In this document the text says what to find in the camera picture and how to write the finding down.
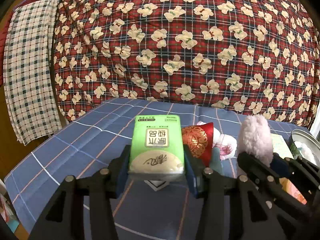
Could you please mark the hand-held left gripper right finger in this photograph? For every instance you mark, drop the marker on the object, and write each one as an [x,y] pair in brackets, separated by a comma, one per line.
[192,180]

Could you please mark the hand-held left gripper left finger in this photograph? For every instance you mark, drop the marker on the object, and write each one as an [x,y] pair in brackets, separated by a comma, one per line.
[122,180]

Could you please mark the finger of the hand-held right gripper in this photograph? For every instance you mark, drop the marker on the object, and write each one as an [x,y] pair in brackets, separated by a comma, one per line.
[278,163]
[260,175]

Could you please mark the white tissue pack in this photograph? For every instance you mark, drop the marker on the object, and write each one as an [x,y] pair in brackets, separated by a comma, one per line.
[280,142]

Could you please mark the teal cloth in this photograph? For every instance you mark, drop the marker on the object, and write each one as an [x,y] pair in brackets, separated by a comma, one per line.
[217,160]

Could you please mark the white teal wet wipes pack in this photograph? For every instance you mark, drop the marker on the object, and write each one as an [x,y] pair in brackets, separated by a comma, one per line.
[157,185]

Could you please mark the metal basin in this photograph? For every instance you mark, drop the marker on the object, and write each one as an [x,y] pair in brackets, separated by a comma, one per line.
[300,133]

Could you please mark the pink fluffy cloth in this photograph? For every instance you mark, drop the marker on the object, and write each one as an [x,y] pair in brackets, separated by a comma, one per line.
[253,135]

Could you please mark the red brocade pouch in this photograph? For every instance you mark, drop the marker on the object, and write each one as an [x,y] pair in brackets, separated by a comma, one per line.
[197,140]

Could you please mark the white mesh cloth pink trim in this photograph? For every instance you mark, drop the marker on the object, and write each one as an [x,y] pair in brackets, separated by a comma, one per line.
[226,145]

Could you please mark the green tissue pack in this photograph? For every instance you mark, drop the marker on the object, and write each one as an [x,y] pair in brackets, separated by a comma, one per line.
[155,142]

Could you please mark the white plastic package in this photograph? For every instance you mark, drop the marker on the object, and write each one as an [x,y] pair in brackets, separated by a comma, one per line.
[306,152]

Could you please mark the blue plaid sheet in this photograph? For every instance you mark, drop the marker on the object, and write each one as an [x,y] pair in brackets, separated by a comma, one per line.
[75,142]

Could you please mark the teal paper box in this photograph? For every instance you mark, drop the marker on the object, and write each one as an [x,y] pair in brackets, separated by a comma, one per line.
[12,221]

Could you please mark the white plastic bag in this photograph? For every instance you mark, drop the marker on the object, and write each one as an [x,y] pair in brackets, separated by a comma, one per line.
[3,200]

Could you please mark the red plaid bear-print blanket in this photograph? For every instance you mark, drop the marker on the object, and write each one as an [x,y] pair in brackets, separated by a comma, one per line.
[175,42]

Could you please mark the beige checked cloth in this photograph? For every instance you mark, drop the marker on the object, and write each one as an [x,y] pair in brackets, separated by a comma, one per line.
[27,67]

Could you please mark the red quilted garment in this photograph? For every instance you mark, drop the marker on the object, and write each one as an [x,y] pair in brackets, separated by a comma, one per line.
[8,20]

